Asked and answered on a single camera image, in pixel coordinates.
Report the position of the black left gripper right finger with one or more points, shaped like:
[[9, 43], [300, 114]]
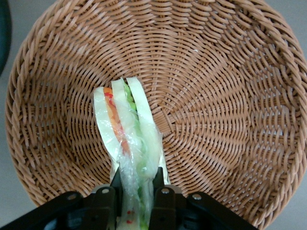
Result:
[[165, 206]]

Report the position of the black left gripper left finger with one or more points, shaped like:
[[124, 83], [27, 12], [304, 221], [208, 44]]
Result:
[[103, 206]]

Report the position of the triangle sandwich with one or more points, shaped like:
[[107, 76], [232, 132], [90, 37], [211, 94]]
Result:
[[134, 134]]

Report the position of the round shallow wicker basket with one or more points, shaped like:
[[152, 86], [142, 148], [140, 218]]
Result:
[[216, 95]]

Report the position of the black and yellow control box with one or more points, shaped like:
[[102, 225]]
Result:
[[3, 36]]

